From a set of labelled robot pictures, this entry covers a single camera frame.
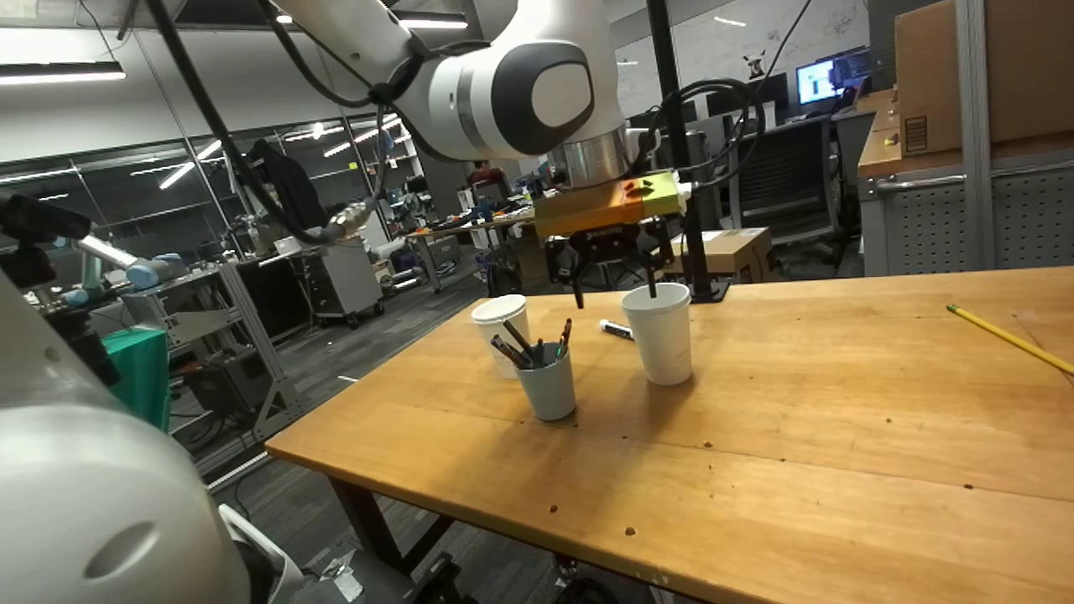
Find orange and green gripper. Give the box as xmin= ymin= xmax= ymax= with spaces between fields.
xmin=532 ymin=172 xmax=691 ymax=307

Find white foam cup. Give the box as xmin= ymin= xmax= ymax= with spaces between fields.
xmin=468 ymin=295 xmax=529 ymax=381
xmin=622 ymin=281 xmax=691 ymax=385

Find black and white marker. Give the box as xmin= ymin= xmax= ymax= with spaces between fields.
xmin=597 ymin=320 xmax=634 ymax=340

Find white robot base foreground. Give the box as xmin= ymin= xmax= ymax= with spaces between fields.
xmin=0 ymin=278 xmax=250 ymax=604

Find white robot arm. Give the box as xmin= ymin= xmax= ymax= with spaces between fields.
xmin=275 ymin=0 xmax=622 ymax=161

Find white foam cup at edge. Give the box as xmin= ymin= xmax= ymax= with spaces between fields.
xmin=468 ymin=295 xmax=529 ymax=381

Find black pens in cup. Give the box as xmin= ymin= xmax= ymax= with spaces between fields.
xmin=491 ymin=323 xmax=573 ymax=369

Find white cup holding pens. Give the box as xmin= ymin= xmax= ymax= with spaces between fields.
xmin=517 ymin=347 xmax=577 ymax=424

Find computer monitor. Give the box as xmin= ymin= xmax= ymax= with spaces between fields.
xmin=796 ymin=46 xmax=870 ymax=108

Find yellow pencil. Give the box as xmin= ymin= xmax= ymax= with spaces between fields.
xmin=945 ymin=307 xmax=1074 ymax=375

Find teal container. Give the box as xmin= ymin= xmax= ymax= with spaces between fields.
xmin=104 ymin=326 xmax=170 ymax=429

